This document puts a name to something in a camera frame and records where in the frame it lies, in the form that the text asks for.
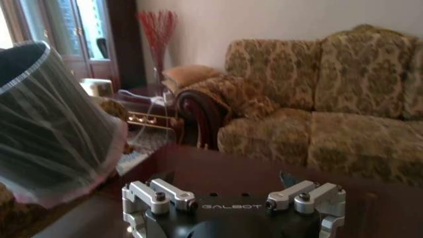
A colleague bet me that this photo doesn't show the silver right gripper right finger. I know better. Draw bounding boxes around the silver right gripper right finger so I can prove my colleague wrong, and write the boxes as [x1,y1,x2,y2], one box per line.
[265,179,348,238]

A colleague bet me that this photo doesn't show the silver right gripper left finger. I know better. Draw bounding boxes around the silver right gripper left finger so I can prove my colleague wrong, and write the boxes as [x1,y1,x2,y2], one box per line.
[121,178,200,238]

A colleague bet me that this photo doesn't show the small blue trash piece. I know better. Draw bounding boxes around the small blue trash piece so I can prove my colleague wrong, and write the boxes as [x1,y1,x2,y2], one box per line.
[279,170,299,189]

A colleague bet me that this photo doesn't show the pale patterned rug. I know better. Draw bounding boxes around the pale patterned rug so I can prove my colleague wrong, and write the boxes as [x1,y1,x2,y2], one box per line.
[116,127,175,176]

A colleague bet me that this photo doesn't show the gold patterned fabric sofa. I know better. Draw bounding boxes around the gold patterned fabric sofa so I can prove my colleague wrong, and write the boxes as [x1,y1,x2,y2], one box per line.
[175,24,423,187]

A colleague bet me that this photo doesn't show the gold metal tray rack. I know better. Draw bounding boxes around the gold metal tray rack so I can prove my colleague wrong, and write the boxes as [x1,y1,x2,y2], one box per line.
[127,111,177,130]

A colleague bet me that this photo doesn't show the patterned armchair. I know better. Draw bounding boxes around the patterned armchair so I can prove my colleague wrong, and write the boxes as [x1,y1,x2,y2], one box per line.
[95,96,131,123]

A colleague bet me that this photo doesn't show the dark wooden side table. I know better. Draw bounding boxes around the dark wooden side table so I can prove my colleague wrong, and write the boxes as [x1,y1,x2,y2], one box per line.
[113,84,181,117]

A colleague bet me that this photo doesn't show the small white box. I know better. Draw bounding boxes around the small white box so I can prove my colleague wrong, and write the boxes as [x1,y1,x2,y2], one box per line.
[80,78,113,97]

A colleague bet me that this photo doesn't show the plain orange pillow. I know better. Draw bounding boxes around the plain orange pillow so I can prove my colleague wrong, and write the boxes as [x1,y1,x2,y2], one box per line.
[161,64,223,88]

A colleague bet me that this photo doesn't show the gold patterned sofa back cushion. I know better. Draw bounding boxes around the gold patterned sofa back cushion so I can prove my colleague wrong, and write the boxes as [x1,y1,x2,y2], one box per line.
[313,24,419,120]

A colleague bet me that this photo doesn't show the tall glass vase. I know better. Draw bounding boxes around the tall glass vase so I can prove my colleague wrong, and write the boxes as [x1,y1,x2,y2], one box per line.
[151,44,169,84]

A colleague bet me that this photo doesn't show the dark brown curtain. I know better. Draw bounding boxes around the dark brown curtain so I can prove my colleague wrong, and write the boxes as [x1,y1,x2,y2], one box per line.
[107,0,147,89]

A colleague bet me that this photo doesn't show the red decorative twigs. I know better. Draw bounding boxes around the red decorative twigs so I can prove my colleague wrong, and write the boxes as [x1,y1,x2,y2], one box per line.
[136,9,179,54]

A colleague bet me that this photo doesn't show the wooden framed glass door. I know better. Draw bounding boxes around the wooden framed glass door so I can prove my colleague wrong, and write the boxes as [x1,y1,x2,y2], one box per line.
[0,0,115,84]

